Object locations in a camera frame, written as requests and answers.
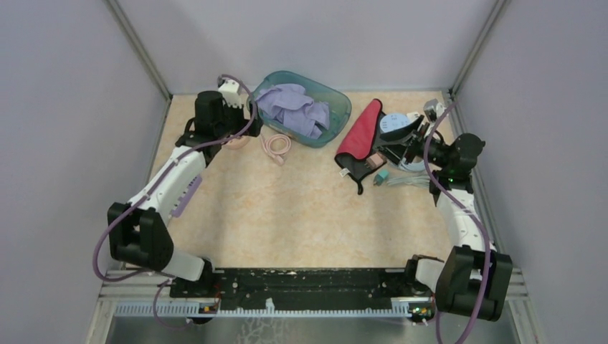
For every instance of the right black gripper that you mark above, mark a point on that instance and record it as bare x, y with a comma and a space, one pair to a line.
404, 134

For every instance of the pink round power socket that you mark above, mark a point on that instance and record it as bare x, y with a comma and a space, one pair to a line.
236, 143

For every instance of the red and grey cloth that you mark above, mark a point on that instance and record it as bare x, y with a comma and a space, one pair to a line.
358, 144

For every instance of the purple power strip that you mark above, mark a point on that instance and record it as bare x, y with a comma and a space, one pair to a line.
185, 197

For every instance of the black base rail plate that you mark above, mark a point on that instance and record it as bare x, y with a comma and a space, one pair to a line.
303, 289

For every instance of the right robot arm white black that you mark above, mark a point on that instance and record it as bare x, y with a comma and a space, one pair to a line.
473, 266

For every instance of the teal plug adapter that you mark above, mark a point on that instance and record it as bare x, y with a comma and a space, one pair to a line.
380, 177

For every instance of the teal plastic basin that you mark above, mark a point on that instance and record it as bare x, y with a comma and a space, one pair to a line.
339, 105

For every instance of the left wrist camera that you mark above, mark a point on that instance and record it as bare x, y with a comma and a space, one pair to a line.
230, 90

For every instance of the blue round power socket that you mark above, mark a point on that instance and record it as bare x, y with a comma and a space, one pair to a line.
393, 121

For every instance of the white power strip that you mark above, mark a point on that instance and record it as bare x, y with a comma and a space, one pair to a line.
413, 116

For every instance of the pink plug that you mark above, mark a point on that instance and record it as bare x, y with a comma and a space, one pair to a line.
375, 161

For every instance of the purple cloth in basin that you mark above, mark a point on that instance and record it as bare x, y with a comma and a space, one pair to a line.
289, 105

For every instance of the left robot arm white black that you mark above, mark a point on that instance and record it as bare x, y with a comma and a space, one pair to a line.
138, 229

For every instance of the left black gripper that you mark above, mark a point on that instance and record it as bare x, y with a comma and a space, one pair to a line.
239, 112

